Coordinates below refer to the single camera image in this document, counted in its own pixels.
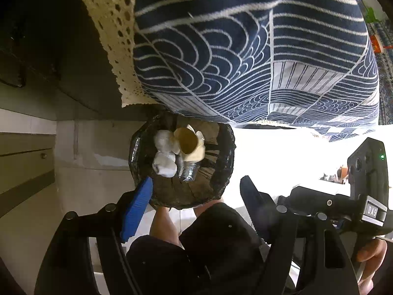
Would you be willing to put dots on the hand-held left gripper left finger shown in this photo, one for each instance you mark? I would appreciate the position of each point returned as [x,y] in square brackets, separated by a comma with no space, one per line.
[138,209]

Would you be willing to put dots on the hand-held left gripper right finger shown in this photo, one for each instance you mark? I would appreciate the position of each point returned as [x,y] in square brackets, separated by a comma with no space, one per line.
[254,209]

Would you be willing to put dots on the white paper ball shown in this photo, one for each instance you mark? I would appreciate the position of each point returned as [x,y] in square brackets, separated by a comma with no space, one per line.
[165,164]
[188,170]
[164,139]

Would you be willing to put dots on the black lined trash bin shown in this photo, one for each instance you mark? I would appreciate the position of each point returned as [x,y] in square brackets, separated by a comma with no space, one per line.
[215,172]

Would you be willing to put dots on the white paper bag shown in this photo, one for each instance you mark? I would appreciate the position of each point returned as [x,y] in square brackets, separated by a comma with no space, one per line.
[188,143]

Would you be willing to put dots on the person's right hand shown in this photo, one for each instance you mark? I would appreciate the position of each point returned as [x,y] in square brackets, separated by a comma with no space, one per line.
[373,252]

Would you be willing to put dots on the person's bare leg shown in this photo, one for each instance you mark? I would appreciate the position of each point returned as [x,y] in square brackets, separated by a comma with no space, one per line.
[162,227]

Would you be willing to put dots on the person's black shorts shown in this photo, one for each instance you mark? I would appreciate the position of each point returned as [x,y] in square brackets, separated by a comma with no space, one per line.
[215,252]

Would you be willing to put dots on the blue zigzag patterned cloth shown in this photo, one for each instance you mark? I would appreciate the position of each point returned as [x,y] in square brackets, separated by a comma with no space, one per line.
[385,76]

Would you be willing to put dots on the grey cabinet drawer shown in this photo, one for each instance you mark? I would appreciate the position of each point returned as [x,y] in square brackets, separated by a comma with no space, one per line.
[24,166]

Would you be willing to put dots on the red paper cup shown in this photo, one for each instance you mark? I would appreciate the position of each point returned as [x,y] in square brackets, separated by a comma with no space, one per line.
[375,43]

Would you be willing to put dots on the green packet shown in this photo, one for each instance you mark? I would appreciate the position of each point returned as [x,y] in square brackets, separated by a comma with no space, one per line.
[370,15]

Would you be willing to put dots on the blue patterned tablecloth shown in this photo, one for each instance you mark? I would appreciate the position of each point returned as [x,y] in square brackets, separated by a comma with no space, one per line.
[215,52]

